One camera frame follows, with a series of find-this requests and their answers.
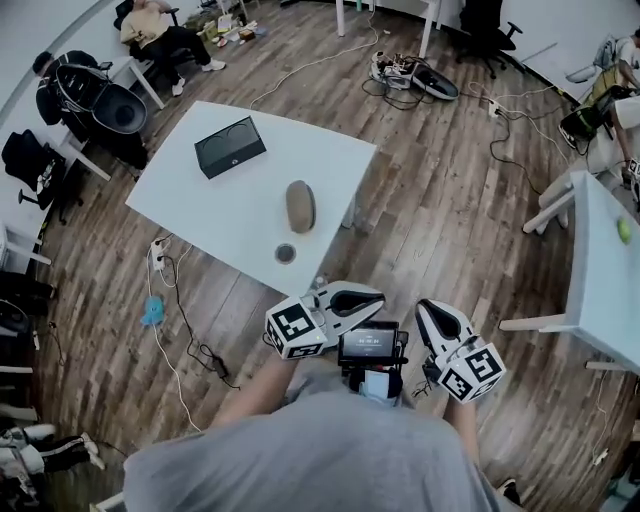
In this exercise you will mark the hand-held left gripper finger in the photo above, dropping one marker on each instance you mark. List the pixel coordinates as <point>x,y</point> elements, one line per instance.
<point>357,317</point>
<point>357,295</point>

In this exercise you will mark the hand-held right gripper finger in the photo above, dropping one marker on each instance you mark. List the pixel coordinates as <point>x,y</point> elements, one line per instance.
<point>426,330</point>
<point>450,325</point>

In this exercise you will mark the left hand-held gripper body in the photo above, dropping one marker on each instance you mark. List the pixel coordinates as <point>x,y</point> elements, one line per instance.
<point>295,325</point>

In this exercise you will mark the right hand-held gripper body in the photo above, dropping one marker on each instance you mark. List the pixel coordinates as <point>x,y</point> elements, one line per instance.
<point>472,372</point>

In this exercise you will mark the beige oval case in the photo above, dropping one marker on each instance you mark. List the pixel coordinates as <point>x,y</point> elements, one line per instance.
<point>300,207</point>

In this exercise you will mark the person's left forearm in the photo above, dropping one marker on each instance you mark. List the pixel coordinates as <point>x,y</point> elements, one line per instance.
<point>260,385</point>

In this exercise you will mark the person's right forearm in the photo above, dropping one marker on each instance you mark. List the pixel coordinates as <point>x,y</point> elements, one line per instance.
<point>462,430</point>

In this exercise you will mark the small black display screen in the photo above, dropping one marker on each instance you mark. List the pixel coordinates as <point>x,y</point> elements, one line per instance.
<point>367,342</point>

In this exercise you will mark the small round grey lid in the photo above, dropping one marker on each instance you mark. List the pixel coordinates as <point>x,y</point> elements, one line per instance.
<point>286,254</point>

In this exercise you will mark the person's black shoe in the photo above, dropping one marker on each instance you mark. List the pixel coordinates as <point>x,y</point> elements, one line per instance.
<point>511,492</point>

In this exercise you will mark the person's grey shirt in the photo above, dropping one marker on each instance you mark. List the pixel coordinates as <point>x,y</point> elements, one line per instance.
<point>325,450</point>

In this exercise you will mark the blue plush toy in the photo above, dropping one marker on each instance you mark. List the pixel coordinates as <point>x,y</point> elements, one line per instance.
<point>152,311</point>

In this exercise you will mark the white power strip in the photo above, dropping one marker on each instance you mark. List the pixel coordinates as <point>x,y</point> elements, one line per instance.
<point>159,257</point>
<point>495,108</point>

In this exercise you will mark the black rectangular box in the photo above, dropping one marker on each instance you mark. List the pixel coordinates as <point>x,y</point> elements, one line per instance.
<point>227,145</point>

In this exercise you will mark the green ball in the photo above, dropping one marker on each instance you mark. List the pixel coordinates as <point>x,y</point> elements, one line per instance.
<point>624,231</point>

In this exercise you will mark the dark grey shoe-shaped device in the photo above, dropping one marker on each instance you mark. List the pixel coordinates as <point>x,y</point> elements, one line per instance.
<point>437,84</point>

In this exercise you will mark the white desk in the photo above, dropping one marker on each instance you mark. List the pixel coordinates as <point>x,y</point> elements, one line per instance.
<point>427,35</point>

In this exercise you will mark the black office chair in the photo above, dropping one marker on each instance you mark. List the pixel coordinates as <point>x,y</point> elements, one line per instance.
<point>482,30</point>

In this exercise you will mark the pile of small boxes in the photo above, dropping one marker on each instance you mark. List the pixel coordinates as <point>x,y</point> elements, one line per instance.
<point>225,30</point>

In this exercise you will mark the small white table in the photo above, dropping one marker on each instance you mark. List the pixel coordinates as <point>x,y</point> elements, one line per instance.
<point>127,67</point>

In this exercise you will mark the black jacket on chair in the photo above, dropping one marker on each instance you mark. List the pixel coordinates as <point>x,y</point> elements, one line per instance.
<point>30,160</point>

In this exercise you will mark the white box on black mount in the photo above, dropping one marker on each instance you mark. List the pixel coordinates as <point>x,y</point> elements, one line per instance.
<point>375,386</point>

